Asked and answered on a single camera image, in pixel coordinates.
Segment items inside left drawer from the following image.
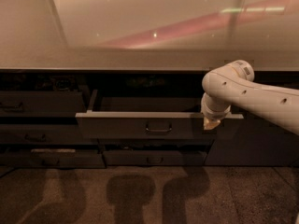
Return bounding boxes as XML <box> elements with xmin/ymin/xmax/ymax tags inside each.
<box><xmin>0</xmin><ymin>74</ymin><xmax>78</xmax><ymax>91</ymax></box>

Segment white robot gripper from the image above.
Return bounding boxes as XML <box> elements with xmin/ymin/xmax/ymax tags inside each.
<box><xmin>201</xmin><ymin>95</ymin><xmax>231</xmax><ymax>131</ymax></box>

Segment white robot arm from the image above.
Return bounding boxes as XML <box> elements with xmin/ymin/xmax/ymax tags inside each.
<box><xmin>202</xmin><ymin>61</ymin><xmax>299</xmax><ymax>224</ymax></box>

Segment dark drawer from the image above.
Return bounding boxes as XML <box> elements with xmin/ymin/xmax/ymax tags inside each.
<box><xmin>99</xmin><ymin>139</ymin><xmax>214</xmax><ymax>147</ymax></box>
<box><xmin>0</xmin><ymin>124</ymin><xmax>96</xmax><ymax>145</ymax></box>
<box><xmin>103</xmin><ymin>150</ymin><xmax>207</xmax><ymax>166</ymax></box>
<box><xmin>0</xmin><ymin>149</ymin><xmax>106</xmax><ymax>169</ymax></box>
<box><xmin>0</xmin><ymin>91</ymin><xmax>86</xmax><ymax>118</ymax></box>
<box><xmin>76</xmin><ymin>91</ymin><xmax>244</xmax><ymax>140</ymax></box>

